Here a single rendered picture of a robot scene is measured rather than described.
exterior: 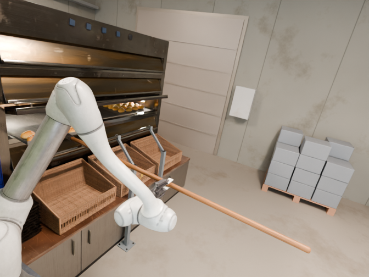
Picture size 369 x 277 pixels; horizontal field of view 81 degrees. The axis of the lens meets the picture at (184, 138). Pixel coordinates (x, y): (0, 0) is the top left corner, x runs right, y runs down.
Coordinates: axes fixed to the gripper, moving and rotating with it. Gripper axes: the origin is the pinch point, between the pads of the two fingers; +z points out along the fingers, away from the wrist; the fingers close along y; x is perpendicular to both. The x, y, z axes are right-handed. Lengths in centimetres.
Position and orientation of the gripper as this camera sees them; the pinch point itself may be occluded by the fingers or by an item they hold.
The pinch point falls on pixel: (168, 183)
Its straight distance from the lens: 136.5
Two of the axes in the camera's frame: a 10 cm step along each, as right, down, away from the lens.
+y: -1.7, 9.3, 3.3
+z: 4.8, -2.2, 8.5
